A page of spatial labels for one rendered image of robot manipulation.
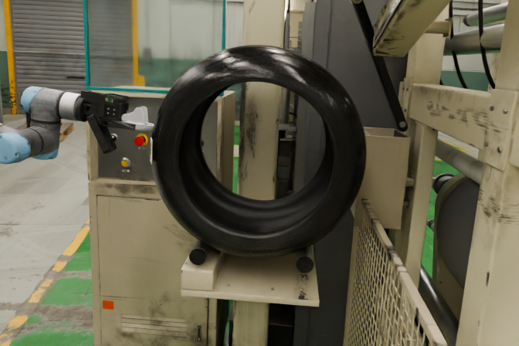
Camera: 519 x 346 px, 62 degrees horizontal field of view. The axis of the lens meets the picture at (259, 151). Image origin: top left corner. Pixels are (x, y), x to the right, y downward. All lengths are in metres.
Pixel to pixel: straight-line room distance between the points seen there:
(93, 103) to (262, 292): 0.68
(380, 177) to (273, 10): 0.62
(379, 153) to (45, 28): 10.07
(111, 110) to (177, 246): 0.82
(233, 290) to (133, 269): 0.82
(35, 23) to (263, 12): 9.86
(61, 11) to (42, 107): 9.68
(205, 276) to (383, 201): 0.61
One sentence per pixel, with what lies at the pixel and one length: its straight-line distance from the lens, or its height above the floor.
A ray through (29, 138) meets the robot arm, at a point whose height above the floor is 1.19.
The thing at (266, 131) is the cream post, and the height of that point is 1.18.
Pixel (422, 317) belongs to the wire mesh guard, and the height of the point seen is 1.00.
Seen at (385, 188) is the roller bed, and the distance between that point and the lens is 1.42.
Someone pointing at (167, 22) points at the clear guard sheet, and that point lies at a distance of 1.75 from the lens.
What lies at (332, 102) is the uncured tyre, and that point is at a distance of 1.04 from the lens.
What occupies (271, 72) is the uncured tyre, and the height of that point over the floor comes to 1.38.
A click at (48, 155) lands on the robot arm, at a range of 1.32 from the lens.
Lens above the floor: 1.41
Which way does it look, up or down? 12 degrees down
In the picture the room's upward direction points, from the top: 3 degrees clockwise
